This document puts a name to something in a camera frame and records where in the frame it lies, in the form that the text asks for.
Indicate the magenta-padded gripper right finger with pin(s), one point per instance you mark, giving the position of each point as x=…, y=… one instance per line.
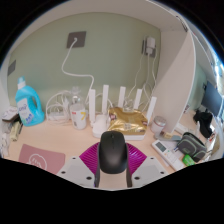
x=150, y=168

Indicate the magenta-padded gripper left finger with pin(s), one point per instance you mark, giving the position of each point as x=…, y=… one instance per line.
x=75, y=168

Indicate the black computer mouse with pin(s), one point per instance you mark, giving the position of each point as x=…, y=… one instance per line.
x=112, y=151

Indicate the pink mouse pad white drawing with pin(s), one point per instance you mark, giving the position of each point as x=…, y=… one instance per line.
x=43, y=160

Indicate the white remote control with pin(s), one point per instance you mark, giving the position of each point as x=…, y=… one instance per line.
x=166, y=153

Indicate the small green item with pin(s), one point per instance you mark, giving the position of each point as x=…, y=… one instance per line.
x=188, y=160

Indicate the small white jar pink lid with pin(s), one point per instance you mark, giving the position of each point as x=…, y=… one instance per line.
x=158, y=125

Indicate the white router with antennas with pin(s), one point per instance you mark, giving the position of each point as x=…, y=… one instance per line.
x=98, y=128

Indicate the grey pouch green trim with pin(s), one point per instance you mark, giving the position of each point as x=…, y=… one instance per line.
x=190, y=145

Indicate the gold foil snack bag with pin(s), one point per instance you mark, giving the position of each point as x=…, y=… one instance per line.
x=128, y=121

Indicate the clear plastic bottle white label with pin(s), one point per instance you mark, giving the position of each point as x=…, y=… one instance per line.
x=78, y=116

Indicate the small yellow box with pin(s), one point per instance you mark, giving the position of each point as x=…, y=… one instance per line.
x=15, y=130

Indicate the black bag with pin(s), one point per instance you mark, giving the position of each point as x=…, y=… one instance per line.
x=203, y=121

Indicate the blue detergent bottle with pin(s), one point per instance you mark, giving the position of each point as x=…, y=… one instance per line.
x=29, y=106

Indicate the black computer monitor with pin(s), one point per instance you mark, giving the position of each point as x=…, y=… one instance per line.
x=211, y=98

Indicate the grey blank wall plate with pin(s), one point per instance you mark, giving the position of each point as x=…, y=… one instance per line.
x=11, y=68

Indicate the white wall charger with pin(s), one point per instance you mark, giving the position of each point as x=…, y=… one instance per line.
x=150, y=43

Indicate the grey wall socket plate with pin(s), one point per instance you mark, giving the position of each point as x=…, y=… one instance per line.
x=80, y=38

